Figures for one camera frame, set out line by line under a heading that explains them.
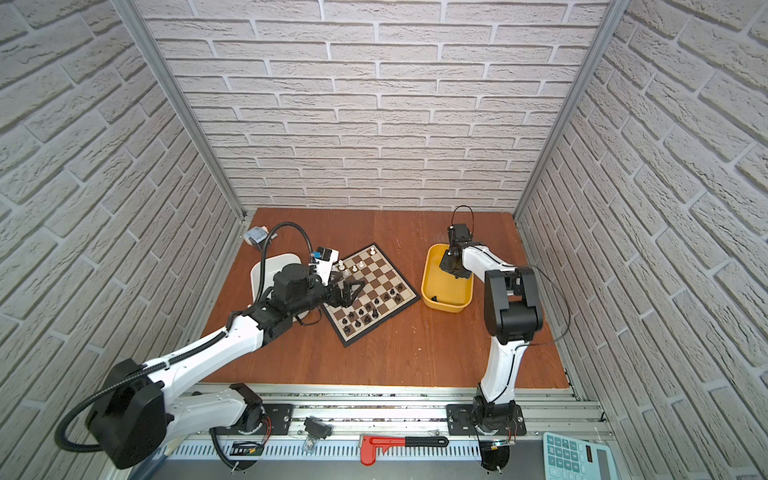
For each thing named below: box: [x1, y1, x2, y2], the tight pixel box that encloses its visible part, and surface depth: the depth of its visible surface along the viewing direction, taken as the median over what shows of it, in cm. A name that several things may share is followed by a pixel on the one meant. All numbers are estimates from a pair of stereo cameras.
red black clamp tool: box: [360, 435, 449, 466], surface depth 72 cm
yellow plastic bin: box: [420, 243, 475, 313], surface depth 99 cm
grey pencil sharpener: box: [244, 226, 269, 252], surface depth 108 cm
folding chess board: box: [322, 243, 421, 348], surface depth 96 cm
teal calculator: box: [543, 432, 618, 480], surface depth 69 cm
